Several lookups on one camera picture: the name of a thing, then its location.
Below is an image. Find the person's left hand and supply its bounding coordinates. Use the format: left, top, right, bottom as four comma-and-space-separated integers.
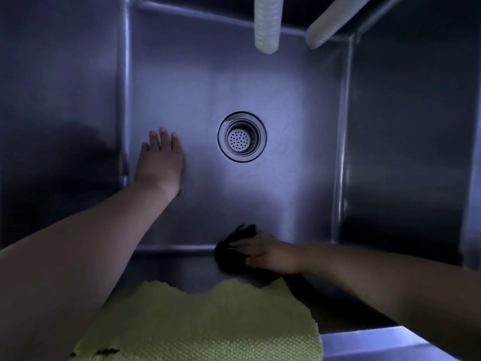
134, 126, 185, 198

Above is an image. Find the person's right hand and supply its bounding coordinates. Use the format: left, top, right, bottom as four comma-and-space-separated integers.
228, 231, 306, 275

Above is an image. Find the round metal drain strainer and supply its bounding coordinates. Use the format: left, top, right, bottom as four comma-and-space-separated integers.
217, 111, 268, 162

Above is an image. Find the cream faucet hose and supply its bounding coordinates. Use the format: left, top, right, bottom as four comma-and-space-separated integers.
304, 0, 376, 50
254, 0, 285, 55

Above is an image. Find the stainless steel sink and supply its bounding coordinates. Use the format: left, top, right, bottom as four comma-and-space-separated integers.
0, 0, 481, 361

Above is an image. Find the person's right forearm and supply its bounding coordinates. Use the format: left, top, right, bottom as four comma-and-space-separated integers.
297, 242, 481, 361

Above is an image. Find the yellow woven cloth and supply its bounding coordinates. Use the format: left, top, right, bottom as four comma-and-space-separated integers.
69, 278, 323, 361

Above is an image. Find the person's left forearm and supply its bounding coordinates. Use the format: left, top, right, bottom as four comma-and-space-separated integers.
0, 180, 180, 361

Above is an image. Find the dark cleaning cloth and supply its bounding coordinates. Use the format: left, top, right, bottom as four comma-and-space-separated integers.
213, 223, 286, 286

